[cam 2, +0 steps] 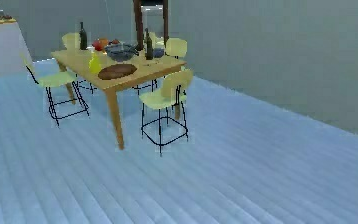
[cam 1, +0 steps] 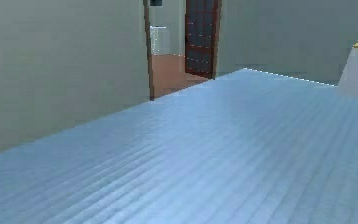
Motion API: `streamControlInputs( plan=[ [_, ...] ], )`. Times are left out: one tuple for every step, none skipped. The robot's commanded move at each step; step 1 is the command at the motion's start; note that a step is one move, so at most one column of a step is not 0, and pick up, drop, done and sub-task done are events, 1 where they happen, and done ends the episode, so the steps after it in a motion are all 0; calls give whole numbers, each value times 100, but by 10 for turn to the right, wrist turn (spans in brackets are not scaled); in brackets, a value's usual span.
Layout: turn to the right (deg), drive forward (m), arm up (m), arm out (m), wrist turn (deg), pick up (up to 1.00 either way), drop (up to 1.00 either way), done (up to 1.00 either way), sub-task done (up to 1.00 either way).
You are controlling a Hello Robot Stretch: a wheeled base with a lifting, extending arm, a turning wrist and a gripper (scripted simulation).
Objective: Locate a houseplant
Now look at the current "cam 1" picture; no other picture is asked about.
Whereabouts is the white cabinet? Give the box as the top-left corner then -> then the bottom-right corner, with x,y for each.
149,25 -> 172,56

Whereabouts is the dark red-framed room door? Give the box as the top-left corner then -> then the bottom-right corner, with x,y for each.
184,0 -> 223,80

